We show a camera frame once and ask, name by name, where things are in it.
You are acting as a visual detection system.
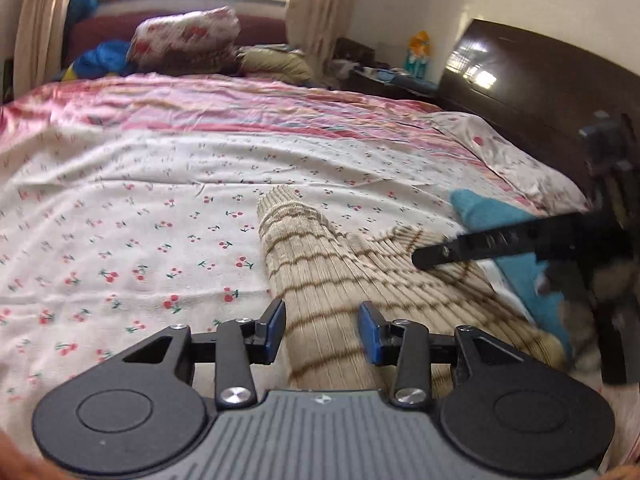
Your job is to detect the dark bag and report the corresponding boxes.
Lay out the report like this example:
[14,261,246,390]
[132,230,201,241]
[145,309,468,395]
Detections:
[334,37,377,64]

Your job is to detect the dark nightstand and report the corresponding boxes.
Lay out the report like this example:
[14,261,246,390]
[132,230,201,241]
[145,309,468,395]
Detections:
[346,65,442,99]

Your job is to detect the teal fuzzy garment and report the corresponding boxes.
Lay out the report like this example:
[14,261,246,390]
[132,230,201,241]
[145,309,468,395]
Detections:
[451,189,574,361]

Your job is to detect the pink cherry print bedsheet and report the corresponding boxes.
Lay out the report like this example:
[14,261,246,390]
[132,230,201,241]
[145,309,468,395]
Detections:
[0,72,591,411]

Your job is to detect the beige cherry print pillow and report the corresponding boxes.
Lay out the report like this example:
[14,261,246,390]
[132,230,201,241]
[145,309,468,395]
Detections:
[429,110,592,212]

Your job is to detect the floral folded quilt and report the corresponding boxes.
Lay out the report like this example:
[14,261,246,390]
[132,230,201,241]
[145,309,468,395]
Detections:
[126,6,242,74]

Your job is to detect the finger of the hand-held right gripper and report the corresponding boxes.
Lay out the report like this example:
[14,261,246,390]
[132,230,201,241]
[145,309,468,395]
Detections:
[412,211,598,271]

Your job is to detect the maroon bed end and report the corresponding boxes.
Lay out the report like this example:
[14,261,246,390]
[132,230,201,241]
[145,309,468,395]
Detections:
[65,0,289,69]

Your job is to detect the beige curtain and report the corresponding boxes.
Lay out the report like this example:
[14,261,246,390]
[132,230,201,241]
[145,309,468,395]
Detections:
[12,0,84,97]
[284,0,372,87]

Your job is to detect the beige striped ribbed sweater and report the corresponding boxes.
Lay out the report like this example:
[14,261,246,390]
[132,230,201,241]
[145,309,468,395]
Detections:
[256,185,567,392]

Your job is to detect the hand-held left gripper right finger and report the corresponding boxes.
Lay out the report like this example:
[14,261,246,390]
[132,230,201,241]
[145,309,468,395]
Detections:
[359,302,526,409]

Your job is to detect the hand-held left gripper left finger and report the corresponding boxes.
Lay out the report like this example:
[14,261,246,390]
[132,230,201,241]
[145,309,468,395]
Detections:
[121,298,287,409]

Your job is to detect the blue cloth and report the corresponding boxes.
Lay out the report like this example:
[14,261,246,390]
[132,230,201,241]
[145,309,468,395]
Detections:
[69,0,99,27]
[64,40,137,82]

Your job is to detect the olive pillow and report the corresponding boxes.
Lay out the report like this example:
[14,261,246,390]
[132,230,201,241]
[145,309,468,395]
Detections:
[236,46,314,87]

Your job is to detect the dark wooden headboard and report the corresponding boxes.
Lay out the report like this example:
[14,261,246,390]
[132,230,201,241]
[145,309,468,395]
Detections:
[437,18,640,211]

